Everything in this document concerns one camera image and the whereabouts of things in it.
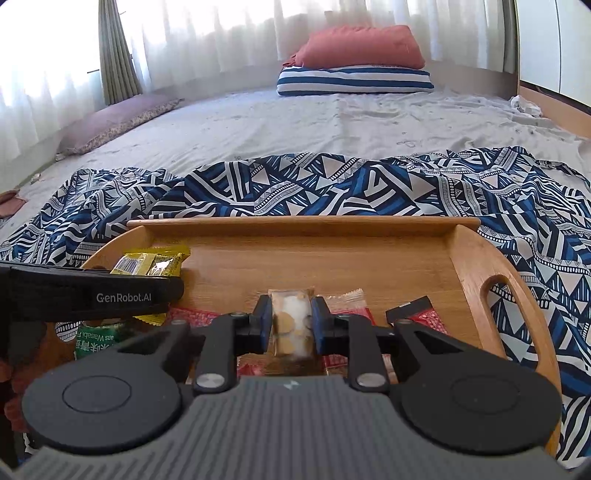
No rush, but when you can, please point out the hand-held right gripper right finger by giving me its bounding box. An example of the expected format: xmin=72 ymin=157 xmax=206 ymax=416
xmin=311 ymin=298 xmax=465 ymax=393

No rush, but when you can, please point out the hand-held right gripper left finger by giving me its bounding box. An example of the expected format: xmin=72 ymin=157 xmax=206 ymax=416
xmin=117 ymin=295 xmax=274 ymax=394

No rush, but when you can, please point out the clear biscuit packet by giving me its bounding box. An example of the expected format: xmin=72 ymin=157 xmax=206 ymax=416
xmin=269 ymin=288 xmax=317 ymax=365

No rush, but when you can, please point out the pink pastry packet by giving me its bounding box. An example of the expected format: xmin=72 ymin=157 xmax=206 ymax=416
xmin=323 ymin=290 xmax=375 ymax=325

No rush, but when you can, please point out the green pea packet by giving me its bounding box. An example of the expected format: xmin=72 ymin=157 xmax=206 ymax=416
xmin=74 ymin=319 xmax=130 ymax=361

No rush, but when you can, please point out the wooden tray with handles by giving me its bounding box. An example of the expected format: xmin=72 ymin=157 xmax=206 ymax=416
xmin=55 ymin=216 xmax=561 ymax=457

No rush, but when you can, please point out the red label cracker packet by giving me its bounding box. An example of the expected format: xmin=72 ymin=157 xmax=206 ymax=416
xmin=166 ymin=307 xmax=227 ymax=328

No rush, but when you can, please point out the yellow snack packet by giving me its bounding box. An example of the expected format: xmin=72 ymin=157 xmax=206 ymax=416
xmin=110 ymin=247 xmax=191 ymax=279

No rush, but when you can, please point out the brown chocolate packet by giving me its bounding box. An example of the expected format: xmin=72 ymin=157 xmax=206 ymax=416
xmin=385 ymin=298 xmax=435 ymax=324

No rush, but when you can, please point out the small red label bar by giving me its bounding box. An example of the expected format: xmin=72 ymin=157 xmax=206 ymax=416
xmin=409 ymin=310 xmax=448 ymax=335

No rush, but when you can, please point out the brown cloth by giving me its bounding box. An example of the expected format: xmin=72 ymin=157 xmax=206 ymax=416
xmin=0 ymin=191 xmax=27 ymax=219

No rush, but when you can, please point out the blue white patterned blanket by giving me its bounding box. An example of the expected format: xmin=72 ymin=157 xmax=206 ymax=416
xmin=0 ymin=147 xmax=591 ymax=464

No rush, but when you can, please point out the mauve floral pillow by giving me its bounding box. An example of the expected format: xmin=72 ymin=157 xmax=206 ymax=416
xmin=55 ymin=98 xmax=184 ymax=157

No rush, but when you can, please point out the grey bed sheet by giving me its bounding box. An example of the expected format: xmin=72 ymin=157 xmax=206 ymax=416
xmin=0 ymin=85 xmax=591 ymax=241

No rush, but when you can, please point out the green grey curtain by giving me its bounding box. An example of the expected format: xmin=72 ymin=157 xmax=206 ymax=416
xmin=98 ymin=0 xmax=143 ymax=106

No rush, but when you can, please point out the blue white striped pillow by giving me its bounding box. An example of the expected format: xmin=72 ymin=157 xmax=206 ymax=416
xmin=277 ymin=66 xmax=435 ymax=97

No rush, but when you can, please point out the red pillow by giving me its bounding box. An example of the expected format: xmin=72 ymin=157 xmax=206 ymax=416
xmin=283 ymin=25 xmax=426 ymax=70

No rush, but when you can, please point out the white sheer curtain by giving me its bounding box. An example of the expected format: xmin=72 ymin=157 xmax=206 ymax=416
xmin=0 ymin=0 xmax=518 ymax=139

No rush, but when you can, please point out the crumpled white tissue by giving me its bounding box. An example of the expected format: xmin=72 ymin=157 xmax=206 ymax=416
xmin=509 ymin=95 xmax=543 ymax=116

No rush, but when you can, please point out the white wardrobe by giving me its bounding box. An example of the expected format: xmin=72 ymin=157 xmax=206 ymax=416
xmin=516 ymin=0 xmax=591 ymax=109

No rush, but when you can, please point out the wooden bed frame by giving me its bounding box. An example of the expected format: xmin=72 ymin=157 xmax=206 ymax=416
xmin=518 ymin=80 xmax=591 ymax=139

